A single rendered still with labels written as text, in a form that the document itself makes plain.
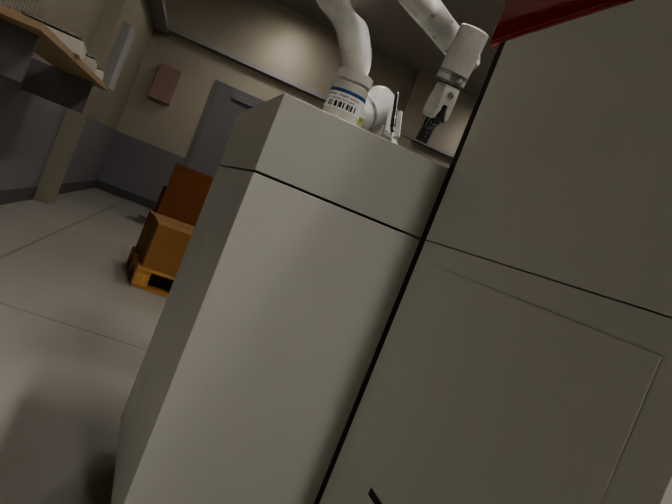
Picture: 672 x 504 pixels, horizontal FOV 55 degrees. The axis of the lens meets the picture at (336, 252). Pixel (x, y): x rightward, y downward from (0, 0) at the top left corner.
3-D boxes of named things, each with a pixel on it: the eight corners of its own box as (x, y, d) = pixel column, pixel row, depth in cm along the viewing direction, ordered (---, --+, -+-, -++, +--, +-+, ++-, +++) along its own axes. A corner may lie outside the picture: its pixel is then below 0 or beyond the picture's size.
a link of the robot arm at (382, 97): (360, 170, 214) (333, 102, 209) (394, 152, 225) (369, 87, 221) (386, 162, 205) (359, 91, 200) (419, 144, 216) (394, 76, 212)
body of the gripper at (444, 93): (468, 88, 175) (449, 126, 178) (454, 85, 185) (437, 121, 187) (445, 76, 173) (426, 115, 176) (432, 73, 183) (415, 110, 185)
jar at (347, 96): (359, 128, 119) (378, 80, 119) (325, 113, 117) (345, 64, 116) (348, 129, 126) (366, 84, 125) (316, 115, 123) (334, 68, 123)
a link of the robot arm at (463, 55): (443, 70, 184) (438, 65, 175) (464, 26, 181) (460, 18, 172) (469, 82, 182) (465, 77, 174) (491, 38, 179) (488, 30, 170)
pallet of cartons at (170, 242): (277, 312, 494) (296, 263, 492) (297, 341, 413) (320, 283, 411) (127, 260, 462) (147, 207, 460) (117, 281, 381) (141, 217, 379)
